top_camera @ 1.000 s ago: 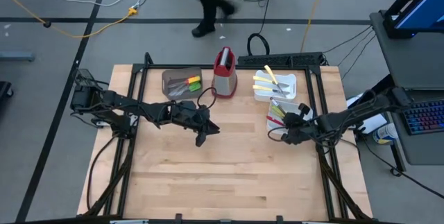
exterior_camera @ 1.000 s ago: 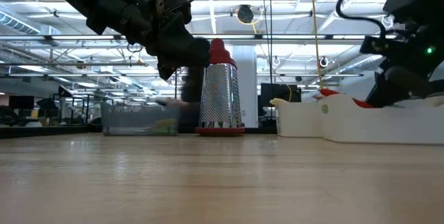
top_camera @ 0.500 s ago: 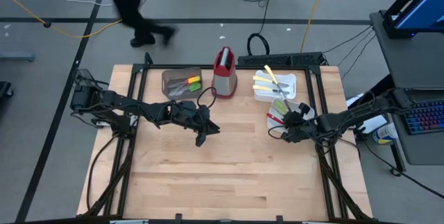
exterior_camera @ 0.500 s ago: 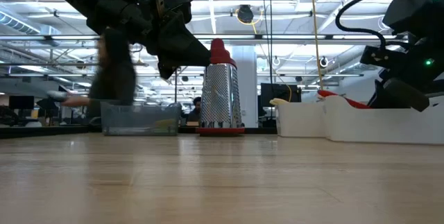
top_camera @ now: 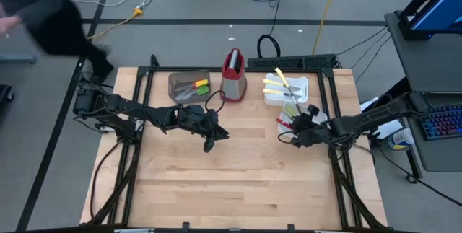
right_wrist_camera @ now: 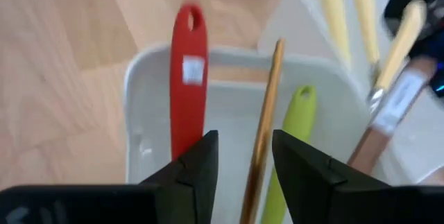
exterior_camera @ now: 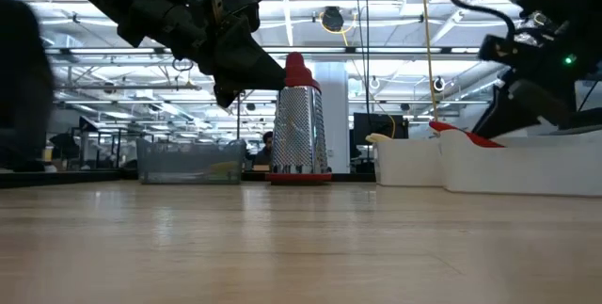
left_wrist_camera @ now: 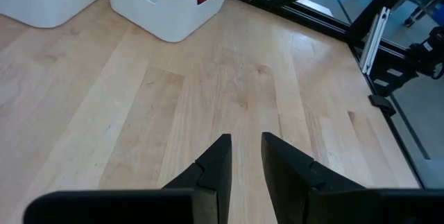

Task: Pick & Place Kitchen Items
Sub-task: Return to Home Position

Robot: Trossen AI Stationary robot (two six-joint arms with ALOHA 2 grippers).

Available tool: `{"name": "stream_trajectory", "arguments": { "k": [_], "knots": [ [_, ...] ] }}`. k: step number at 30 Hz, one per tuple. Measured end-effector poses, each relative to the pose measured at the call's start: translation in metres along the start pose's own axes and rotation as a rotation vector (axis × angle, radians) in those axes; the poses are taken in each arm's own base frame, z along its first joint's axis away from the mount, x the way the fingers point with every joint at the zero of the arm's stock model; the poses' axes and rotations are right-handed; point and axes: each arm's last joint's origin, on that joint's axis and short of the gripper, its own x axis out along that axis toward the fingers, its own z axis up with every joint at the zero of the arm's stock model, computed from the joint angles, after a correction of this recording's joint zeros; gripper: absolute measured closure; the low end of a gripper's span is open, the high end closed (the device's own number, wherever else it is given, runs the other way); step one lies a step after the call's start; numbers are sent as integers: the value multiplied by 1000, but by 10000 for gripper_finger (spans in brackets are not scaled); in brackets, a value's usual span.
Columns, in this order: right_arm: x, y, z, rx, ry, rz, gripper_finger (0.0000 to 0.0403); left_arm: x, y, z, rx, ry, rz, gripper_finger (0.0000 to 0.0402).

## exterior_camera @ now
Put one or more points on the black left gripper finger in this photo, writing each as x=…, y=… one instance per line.
x=226, y=94
x=249, y=59

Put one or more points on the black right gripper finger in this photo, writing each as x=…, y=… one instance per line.
x=527, y=106
x=491, y=113

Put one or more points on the red silicone spoon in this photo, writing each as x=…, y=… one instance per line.
x=447, y=127

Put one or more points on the white plastic bin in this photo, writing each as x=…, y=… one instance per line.
x=517, y=167
x=409, y=163

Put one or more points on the person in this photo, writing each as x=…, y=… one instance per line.
x=23, y=83
x=264, y=151

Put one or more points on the grey translucent plastic bin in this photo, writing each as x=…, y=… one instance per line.
x=188, y=160

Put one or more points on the black background screen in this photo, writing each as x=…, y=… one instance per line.
x=381, y=127

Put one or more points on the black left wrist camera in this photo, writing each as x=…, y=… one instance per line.
x=244, y=10

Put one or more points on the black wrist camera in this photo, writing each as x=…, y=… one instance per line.
x=244, y=10
x=503, y=51

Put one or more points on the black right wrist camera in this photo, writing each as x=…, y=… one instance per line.
x=503, y=51

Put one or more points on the black ceiling camera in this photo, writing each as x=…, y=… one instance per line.
x=438, y=84

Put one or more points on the black aluminium table frame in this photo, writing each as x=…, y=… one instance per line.
x=94, y=178

